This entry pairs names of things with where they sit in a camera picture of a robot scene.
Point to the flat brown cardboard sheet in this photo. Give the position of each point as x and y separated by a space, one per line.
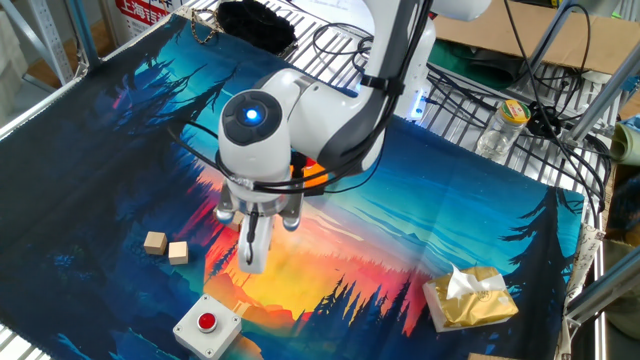
600 45

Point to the aluminium profile bar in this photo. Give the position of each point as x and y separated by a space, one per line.
550 40
605 287
605 92

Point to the dark green board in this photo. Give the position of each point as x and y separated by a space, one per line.
450 62

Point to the silver camera box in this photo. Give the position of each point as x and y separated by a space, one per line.
291 210

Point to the orange box with red button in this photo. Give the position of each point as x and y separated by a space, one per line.
316 176

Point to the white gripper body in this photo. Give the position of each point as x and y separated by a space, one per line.
262 245

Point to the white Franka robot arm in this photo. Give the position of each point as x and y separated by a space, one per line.
255 155

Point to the grey perforated shelf frame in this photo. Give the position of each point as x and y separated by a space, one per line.
50 40

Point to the black fluffy duster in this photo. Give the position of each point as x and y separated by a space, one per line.
255 25

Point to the pale green roll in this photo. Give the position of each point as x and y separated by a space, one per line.
627 145

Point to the white patterned cloth strip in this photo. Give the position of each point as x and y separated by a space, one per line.
582 260

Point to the brown cardboard scrap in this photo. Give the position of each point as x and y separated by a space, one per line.
490 357

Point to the colourful forest print cloth mat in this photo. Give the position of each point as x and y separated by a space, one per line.
400 225

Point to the white box with red button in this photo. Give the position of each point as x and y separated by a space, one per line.
220 335

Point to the clear jar with yellow lid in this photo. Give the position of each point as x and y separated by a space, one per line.
500 132

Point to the white printed paper sheet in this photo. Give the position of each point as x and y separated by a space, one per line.
330 10

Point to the gold tissue pack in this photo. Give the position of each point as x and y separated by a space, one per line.
475 305

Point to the black power adapter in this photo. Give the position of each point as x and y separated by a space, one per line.
542 120

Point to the white box with red print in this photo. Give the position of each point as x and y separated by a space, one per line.
142 12

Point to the blue metal post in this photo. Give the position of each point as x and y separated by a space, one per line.
82 30

